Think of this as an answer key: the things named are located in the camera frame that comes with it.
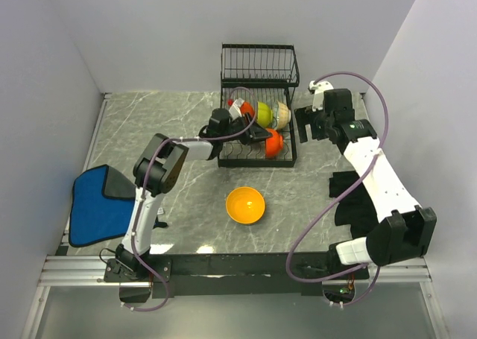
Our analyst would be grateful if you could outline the aluminium frame rail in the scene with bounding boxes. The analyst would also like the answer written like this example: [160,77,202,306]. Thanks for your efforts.
[37,255,124,288]

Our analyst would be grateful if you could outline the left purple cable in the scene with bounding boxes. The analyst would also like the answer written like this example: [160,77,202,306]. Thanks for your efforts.
[136,86,260,314]

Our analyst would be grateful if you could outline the blue cloth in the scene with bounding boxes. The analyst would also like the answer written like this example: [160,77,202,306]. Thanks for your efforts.
[69,165,136,247]

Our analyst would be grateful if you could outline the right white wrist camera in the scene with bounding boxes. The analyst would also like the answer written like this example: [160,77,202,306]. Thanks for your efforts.
[309,80,334,112]

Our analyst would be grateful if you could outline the patterned white teal bowl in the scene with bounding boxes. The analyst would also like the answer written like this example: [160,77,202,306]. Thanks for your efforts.
[273,101,291,130]

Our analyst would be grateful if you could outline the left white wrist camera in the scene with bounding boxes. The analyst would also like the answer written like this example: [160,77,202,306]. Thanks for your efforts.
[227,98,245,121]

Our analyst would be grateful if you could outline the yellow-orange bowl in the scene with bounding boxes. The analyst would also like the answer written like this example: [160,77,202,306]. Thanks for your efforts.
[225,186,265,225]

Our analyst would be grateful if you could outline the red-orange bowl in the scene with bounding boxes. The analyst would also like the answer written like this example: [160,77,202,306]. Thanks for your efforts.
[240,101,255,118]
[265,128,284,159]

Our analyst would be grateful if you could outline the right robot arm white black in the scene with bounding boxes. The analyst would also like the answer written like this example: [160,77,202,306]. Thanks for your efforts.
[294,81,437,279]

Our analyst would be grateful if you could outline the black wire dish rack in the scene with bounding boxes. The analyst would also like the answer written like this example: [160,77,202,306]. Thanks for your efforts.
[218,43,300,168]

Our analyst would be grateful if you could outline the black cloth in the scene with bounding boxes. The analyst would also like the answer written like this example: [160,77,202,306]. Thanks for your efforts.
[329,171,379,239]

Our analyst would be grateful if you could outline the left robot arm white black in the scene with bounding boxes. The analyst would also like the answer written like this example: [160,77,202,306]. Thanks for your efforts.
[115,108,272,281]

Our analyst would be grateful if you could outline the black base beam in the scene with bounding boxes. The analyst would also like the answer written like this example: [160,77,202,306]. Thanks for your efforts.
[103,252,358,299]

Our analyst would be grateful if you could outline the lime green bowl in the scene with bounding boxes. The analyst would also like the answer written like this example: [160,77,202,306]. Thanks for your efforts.
[256,102,273,128]

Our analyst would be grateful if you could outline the purple cable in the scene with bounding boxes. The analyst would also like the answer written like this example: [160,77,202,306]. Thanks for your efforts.
[285,70,391,307]
[136,86,260,314]

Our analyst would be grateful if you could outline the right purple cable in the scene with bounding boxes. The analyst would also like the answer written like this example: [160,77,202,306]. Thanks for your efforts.
[285,70,391,307]

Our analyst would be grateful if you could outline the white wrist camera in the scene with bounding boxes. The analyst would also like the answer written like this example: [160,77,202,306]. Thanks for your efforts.
[309,80,334,112]
[227,98,245,121]

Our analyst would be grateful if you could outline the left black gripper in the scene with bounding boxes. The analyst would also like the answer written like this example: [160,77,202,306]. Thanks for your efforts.
[221,112,272,145]

